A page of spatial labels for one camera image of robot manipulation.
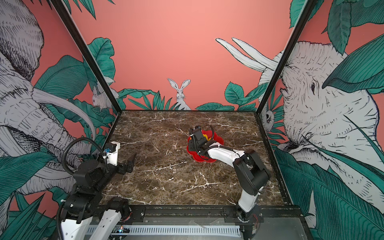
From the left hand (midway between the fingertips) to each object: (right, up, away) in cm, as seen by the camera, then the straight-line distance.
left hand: (124, 149), depth 66 cm
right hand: (+28, +1, +24) cm, 37 cm away
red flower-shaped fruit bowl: (+37, -10, +24) cm, 45 cm away
